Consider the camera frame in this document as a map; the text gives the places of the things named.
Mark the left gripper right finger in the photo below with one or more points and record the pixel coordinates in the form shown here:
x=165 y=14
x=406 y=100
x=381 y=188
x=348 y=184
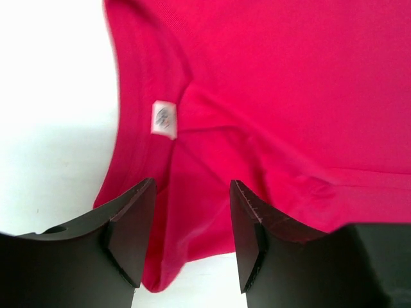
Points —
x=285 y=263

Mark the magenta t shirt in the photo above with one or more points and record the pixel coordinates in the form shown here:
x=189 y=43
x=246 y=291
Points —
x=306 y=102

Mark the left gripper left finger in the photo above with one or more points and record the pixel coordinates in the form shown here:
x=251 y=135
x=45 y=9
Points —
x=94 y=260

